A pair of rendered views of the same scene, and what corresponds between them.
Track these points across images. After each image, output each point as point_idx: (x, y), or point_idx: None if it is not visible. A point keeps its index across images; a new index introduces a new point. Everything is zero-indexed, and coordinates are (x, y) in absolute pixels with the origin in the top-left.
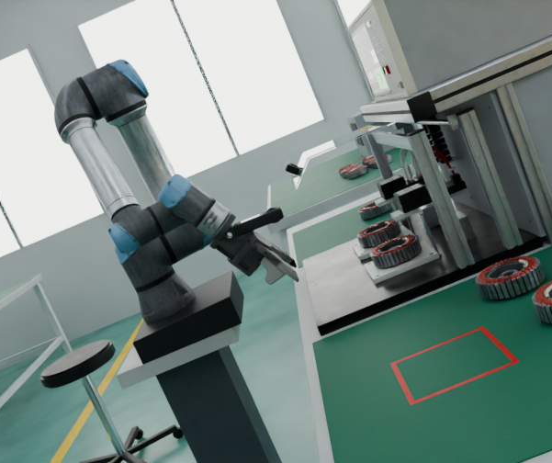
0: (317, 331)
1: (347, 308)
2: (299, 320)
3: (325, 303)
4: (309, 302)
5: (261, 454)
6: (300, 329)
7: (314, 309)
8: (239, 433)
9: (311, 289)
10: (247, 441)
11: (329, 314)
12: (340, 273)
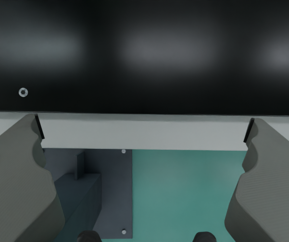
0: (280, 121)
1: None
2: (174, 148)
3: (210, 85)
4: (81, 122)
5: (77, 210)
6: (229, 150)
7: (217, 112)
8: (67, 235)
9: (57, 105)
10: (71, 225)
11: None
12: (14, 25)
